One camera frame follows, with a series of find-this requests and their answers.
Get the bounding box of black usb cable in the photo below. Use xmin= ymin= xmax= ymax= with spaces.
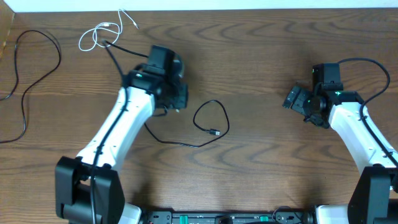
xmin=143 ymin=99 xmax=231 ymax=149
xmin=0 ymin=29 xmax=62 ymax=144

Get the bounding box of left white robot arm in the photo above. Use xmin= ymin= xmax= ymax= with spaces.
xmin=55 ymin=45 xmax=188 ymax=223

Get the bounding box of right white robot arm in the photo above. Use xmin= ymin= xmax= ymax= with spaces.
xmin=282 ymin=63 xmax=397 ymax=223

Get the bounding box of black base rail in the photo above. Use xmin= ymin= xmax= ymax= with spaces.
xmin=138 ymin=207 xmax=317 ymax=224

